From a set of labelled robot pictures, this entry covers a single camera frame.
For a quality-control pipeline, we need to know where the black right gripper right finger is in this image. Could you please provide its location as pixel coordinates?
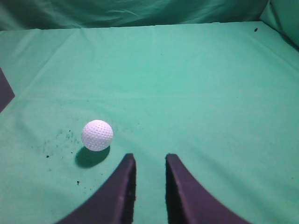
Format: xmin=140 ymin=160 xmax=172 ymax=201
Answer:
xmin=165 ymin=154 xmax=248 ymax=224

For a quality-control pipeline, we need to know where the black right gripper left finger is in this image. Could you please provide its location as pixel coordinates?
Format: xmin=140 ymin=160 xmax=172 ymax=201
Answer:
xmin=58 ymin=154 xmax=136 ymax=224

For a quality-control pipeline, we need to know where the white dimpled golf ball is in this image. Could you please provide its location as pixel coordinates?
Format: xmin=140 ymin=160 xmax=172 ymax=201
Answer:
xmin=81 ymin=120 xmax=114 ymax=152

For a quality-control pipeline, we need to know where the black cube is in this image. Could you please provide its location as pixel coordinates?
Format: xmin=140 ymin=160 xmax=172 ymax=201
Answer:
xmin=0 ymin=69 xmax=15 ymax=112

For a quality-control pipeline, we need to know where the green table cloth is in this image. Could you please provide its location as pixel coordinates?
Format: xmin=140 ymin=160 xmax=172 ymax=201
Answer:
xmin=0 ymin=22 xmax=299 ymax=224

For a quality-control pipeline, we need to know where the green backdrop cloth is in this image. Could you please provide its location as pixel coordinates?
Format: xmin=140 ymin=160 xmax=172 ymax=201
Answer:
xmin=0 ymin=0 xmax=299 ymax=49

